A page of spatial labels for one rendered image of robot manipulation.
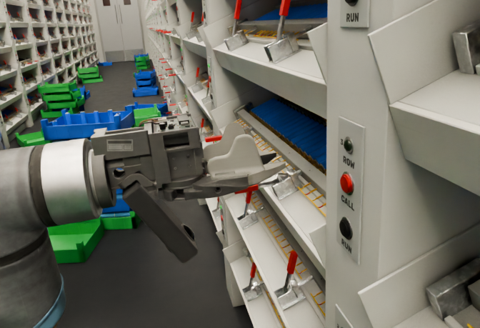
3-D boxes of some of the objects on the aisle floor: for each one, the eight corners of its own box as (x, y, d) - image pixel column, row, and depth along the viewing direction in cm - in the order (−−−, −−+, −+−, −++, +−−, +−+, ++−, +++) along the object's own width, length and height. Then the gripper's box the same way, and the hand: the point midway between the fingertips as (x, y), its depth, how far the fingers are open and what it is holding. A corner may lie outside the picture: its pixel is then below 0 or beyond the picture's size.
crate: (65, 232, 163) (61, 215, 160) (83, 209, 182) (80, 194, 180) (136, 229, 162) (133, 211, 160) (148, 206, 181) (145, 190, 179)
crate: (3, 265, 142) (-2, 246, 140) (33, 236, 161) (28, 219, 159) (85, 262, 141) (81, 243, 138) (104, 233, 160) (101, 216, 158)
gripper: (81, 148, 37) (294, 118, 41) (95, 121, 47) (264, 99, 51) (99, 228, 40) (297, 193, 44) (108, 186, 50) (268, 161, 54)
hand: (270, 166), depth 48 cm, fingers open, 3 cm apart
